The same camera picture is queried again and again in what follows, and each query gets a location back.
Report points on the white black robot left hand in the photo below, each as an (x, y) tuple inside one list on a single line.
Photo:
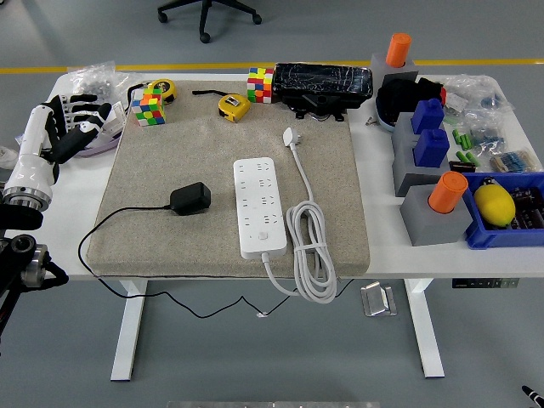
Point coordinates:
[(32, 170)]

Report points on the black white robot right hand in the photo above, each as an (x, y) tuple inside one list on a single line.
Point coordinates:
[(531, 393)]

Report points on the black power adapter plug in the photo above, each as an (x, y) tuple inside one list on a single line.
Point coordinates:
[(190, 199)]

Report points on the white power strip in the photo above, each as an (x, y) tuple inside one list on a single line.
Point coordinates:
[(259, 204)]

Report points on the purple tray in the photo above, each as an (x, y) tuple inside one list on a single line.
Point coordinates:
[(102, 146)]

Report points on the clear bag of screws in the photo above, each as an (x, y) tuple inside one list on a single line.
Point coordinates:
[(93, 85)]

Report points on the white table leg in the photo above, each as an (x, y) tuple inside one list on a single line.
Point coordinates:
[(427, 340), (127, 340)]

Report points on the black table control panel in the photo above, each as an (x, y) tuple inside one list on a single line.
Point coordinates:
[(484, 283)]

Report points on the large stickerless puzzle cube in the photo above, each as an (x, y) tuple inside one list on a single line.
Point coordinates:
[(148, 114)]

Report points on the grey-brown mat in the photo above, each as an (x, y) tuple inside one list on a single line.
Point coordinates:
[(170, 153)]

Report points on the small stickerless puzzle cube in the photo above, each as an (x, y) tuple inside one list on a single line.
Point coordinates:
[(153, 94)]

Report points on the blue plastic bin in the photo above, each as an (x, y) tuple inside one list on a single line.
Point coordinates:
[(501, 240)]

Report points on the round yellow black tape measure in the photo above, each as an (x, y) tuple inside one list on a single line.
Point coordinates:
[(166, 87)]

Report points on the dark capacitors pile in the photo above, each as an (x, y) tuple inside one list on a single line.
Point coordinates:
[(529, 210)]

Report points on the yellow lemon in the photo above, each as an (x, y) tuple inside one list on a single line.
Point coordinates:
[(494, 206)]

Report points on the grey socket block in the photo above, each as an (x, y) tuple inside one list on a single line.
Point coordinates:
[(378, 64), (429, 227)]

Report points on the square yellow tape measure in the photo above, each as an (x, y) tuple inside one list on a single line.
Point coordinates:
[(233, 108)]

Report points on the orange cylinder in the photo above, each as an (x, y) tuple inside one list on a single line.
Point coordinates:
[(446, 193), (398, 49)]

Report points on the black office chair base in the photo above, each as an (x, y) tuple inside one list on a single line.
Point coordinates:
[(205, 17)]

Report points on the clear bag of resistors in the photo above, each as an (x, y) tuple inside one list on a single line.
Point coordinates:
[(514, 161)]

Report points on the small black box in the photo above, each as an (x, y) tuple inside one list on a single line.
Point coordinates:
[(461, 166)]

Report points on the white-edged puzzle cube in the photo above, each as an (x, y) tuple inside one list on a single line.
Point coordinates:
[(260, 85)]

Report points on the grey stepped block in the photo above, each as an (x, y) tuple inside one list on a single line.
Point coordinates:
[(404, 170)]

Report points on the blue block with knob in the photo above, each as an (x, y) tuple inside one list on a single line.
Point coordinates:
[(427, 117), (431, 149)]

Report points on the clear plastic parts bag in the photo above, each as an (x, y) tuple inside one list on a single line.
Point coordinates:
[(472, 93), (486, 132)]

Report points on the black device wrapped in film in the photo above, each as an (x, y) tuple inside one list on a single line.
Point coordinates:
[(323, 83)]

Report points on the light blue bowl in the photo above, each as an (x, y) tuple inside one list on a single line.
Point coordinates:
[(384, 124)]

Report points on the small red object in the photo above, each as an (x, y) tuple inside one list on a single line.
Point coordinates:
[(443, 96)]

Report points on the small metal clip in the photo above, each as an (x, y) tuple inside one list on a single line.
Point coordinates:
[(372, 121)]

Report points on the black cloth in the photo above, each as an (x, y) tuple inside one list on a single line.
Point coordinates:
[(399, 98)]

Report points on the white wall socket panel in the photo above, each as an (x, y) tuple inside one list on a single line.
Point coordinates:
[(117, 119)]

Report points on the silver metal bracket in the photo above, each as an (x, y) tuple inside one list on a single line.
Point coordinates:
[(378, 299)]

